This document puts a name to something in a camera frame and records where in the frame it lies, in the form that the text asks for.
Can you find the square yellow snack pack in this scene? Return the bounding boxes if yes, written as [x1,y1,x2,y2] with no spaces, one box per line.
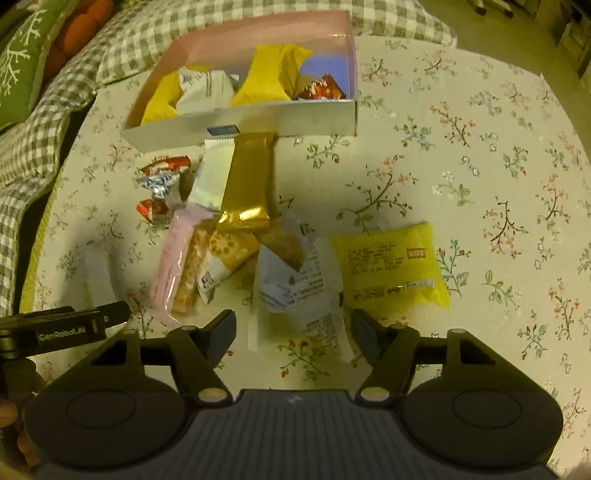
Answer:
[331,222,450,314]

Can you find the orange cracker pack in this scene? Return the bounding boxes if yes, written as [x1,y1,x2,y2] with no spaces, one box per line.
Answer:
[171,225,260,313]

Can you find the white triangular snack pack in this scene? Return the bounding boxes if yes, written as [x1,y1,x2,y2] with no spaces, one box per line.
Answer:
[247,213,353,362]

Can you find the pink snack bar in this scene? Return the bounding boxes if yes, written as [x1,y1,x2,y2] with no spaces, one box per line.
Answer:
[149,205,213,313]

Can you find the gold snack bar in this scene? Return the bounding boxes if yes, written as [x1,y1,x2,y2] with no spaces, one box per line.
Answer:
[217,132,276,232]

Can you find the white bar snack pack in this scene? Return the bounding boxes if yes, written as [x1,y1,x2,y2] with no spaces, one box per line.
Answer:
[187,138,235,211]

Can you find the silver truffle candy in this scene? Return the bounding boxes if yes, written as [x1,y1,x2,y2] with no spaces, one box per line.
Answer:
[134,172,182,205]

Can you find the small red candy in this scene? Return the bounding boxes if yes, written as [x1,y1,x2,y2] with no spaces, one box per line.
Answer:
[293,74,346,100]

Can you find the long yellow snack pack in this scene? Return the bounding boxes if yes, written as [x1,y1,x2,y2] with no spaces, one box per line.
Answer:
[230,43,314,107]

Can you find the red candy pack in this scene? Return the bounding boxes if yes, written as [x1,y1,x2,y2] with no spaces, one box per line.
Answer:
[139,155,191,176]

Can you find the person's left hand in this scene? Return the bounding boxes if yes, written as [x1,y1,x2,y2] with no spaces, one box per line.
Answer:
[1,398,39,468]

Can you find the floral tablecloth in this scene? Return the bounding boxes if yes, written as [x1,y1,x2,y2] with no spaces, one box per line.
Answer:
[21,37,590,472]

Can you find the grey checkered cushion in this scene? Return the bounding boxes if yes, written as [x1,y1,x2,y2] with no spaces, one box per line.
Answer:
[94,0,459,86]

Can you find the pink silver shallow box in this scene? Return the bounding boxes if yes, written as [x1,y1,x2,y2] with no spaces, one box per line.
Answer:
[122,10,358,152]

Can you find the green embroidered pillow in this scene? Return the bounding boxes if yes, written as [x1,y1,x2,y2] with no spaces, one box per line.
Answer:
[1,0,77,130]

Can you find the grey checkered sofa cover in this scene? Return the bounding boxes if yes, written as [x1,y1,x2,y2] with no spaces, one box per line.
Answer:
[0,13,139,319]

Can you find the small orange cushion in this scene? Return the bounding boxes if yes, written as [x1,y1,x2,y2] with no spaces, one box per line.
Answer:
[43,0,115,83]

